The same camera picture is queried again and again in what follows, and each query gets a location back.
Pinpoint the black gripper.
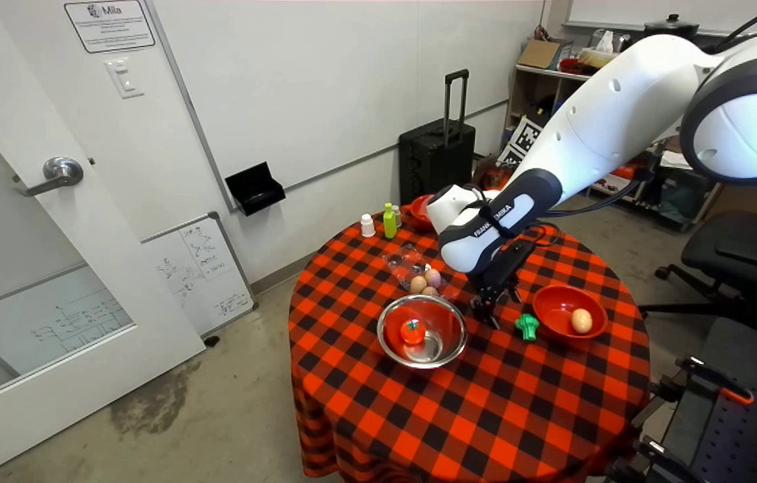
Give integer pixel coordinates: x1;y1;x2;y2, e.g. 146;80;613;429
470;240;539;330

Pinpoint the green plastic broccoli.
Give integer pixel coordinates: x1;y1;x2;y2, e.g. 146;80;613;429
514;312;543;344

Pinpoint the red bowl with egg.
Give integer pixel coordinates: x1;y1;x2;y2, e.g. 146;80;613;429
530;283;613;344

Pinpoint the brown egg in red bowl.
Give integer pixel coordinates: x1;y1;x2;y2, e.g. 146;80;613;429
570;307;597;335

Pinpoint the shiny metal bowl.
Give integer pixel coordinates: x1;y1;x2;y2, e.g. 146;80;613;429
373;293;470;374

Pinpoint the red bowl with plastic bag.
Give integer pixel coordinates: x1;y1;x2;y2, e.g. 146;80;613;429
407;193;441;237

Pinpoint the orange toy vegetable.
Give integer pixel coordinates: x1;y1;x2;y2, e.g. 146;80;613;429
397;316;429;350

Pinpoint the red black checkered tablecloth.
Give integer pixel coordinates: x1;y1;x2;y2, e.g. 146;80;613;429
284;199;656;483

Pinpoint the clear plastic egg container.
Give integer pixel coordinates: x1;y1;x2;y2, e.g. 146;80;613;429
384;244;454;304

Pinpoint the orange lantern object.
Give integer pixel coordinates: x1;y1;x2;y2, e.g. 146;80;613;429
482;162;514;193

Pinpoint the small green bottle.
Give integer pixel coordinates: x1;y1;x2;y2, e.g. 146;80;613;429
381;201;404;241

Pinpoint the black rolling suitcase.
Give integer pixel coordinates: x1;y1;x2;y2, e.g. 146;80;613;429
394;68;478;206

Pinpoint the black white marker tag board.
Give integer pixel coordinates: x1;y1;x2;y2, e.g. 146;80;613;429
494;115;549;171

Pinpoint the dark green storage bin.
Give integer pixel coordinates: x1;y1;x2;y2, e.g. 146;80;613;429
649;166;713;226

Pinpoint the brown cardboard box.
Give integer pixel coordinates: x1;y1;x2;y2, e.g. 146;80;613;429
517;37;570;73

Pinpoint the black office chair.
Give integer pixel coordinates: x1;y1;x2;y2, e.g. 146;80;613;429
641;186;757;346

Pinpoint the black equipment cart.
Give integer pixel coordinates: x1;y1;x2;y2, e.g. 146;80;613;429
609;316;757;483

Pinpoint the small leaning whiteboard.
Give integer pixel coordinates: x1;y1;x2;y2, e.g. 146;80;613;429
139;212;259;340

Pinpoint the white door with window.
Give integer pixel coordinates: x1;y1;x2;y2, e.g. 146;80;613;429
0;0;211;483

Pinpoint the white paper door sign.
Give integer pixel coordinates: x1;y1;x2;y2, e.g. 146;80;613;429
63;0;158;57

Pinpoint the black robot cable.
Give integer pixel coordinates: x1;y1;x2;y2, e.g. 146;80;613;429
539;178;656;222

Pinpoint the black wall holder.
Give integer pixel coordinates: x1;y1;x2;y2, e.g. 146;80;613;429
224;158;288;217

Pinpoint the large wall whiteboard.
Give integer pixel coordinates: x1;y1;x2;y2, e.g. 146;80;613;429
142;0;549;244

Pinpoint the white light switch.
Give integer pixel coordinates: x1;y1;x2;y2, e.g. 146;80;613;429
106;53;146;102

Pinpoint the silver door handle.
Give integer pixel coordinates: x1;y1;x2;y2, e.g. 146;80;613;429
11;153;86;199

